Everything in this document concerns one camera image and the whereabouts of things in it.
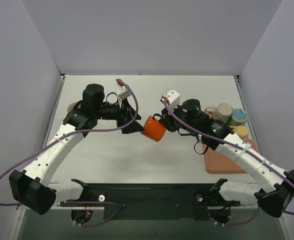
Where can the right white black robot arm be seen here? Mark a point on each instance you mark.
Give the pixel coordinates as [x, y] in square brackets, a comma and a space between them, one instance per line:
[273, 188]

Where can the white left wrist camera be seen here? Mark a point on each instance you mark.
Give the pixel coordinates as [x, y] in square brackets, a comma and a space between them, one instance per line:
[121, 90]

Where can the yellow mug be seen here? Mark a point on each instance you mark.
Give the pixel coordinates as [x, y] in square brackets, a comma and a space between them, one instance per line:
[240, 130]

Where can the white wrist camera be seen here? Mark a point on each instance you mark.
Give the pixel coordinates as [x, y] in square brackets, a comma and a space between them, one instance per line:
[121, 90]
[171, 98]

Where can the blue mug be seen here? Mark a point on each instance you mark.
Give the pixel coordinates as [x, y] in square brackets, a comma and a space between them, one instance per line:
[238, 118]

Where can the beige patterned mug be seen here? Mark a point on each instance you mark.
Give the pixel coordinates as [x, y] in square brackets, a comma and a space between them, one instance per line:
[222, 112]

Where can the pink plastic tray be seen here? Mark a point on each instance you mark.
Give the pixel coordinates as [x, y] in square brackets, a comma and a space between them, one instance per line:
[217, 163]

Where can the white patterned mug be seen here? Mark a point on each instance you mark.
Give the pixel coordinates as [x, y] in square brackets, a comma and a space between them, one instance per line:
[70, 107]

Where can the pink mug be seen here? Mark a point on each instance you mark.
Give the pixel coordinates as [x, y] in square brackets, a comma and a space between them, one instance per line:
[253, 144]

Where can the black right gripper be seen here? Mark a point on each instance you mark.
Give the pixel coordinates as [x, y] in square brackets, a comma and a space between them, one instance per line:
[171, 120]

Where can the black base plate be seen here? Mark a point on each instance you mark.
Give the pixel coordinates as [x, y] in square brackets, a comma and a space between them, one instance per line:
[153, 201]

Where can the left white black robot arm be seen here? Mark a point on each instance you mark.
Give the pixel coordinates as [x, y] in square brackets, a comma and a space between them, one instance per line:
[32, 186]

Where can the aluminium rail frame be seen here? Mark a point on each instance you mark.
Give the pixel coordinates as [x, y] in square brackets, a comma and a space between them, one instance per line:
[32, 186]

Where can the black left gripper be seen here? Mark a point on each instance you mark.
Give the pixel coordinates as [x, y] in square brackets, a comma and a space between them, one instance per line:
[124, 115]

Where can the orange mug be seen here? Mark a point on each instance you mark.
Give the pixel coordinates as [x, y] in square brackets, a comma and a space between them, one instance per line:
[153, 129]

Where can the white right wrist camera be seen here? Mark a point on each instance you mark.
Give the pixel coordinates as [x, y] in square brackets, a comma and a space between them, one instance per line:
[171, 98]

